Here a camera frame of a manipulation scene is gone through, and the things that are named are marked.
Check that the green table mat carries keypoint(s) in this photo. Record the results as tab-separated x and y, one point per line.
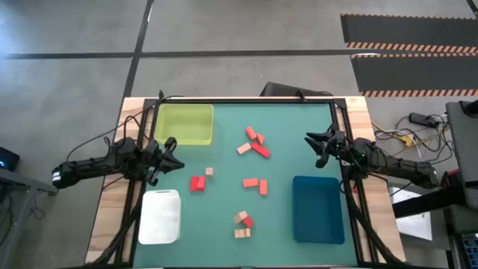
216	209

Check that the blue plastic bin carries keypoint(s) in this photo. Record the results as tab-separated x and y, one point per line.
317	209

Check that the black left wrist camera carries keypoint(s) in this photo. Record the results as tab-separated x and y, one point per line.
152	146

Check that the red rectangular block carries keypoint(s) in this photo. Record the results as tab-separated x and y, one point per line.
201	182
193	184

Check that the black electronic device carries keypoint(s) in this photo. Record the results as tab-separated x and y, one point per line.
8	158

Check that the long red block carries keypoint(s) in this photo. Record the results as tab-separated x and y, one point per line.
260	150

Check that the translucent yellow plastic bin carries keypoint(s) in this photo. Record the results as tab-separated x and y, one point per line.
185	123

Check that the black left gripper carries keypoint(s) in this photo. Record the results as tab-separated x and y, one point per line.
151	164

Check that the natural wood rectangular block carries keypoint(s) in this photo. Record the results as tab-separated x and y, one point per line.
240	217
244	148

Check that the orange triangle block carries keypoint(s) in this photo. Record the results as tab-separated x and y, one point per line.
260	139

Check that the black hazard-striped floor mat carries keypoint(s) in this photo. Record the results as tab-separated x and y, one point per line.
411	30
414	73

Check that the black computer monitor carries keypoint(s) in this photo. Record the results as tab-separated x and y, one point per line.
284	89

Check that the small natural wood cube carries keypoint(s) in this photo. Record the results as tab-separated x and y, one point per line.
209	171

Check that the blue crate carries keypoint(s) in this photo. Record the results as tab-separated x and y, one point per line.
471	244

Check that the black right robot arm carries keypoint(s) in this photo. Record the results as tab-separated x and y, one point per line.
403	166

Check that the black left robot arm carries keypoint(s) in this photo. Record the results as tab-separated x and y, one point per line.
93	164

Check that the white paper sheet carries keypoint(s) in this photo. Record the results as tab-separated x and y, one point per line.
414	224

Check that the orange rectangular block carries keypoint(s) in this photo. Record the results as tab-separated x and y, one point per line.
250	182
263	187

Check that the orange cylinder block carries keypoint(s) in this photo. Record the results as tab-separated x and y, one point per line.
251	133

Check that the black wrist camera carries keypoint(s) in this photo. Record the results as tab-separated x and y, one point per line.
338	139
152	146

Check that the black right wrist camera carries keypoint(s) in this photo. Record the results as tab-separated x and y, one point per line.
338	139

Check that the black aluminium table frame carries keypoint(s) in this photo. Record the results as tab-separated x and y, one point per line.
261	101

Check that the natural wood arch block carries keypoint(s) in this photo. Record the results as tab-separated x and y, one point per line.
242	233

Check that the grey side table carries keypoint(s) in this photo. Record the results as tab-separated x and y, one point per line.
22	179

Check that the grey chair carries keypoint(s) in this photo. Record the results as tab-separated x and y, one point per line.
465	138

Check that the black power strip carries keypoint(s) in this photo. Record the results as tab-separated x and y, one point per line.
422	119

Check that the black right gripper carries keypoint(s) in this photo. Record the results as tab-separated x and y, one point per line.
340	153

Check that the translucent white plastic bin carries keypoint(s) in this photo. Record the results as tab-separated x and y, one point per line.
160	218

